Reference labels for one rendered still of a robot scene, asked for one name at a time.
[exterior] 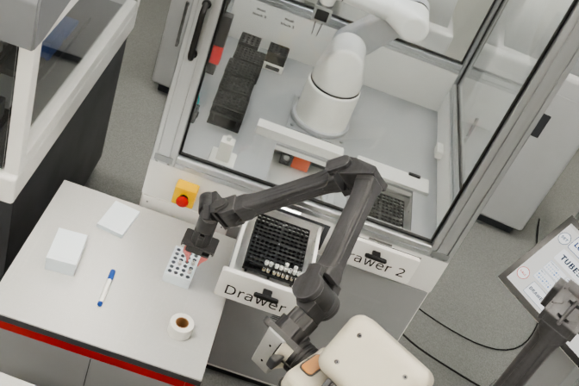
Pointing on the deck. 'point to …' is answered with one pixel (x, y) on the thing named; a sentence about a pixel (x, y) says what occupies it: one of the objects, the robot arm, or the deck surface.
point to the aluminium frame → (530, 94)
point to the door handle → (198, 29)
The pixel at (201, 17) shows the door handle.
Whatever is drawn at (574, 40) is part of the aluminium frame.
